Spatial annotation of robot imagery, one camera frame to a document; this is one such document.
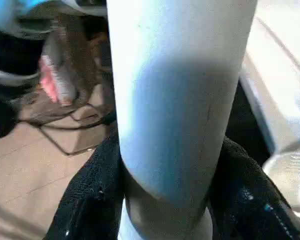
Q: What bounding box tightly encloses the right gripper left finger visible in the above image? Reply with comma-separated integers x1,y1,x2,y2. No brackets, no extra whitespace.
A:
44,134,127,240

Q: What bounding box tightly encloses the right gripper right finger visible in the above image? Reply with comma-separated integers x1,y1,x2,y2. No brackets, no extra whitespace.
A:
209,136,300,240

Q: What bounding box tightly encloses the white plastic table top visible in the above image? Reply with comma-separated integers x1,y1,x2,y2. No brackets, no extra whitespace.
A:
239,0,300,221

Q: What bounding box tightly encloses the white plastic table leg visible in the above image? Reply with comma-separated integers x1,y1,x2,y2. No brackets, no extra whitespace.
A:
106,0,259,240

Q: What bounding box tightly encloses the pink soft object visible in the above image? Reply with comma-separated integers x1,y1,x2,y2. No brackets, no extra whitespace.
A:
40,54,79,105

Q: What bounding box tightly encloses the thin black floor wire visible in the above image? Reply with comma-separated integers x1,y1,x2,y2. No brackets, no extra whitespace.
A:
21,101,116,157

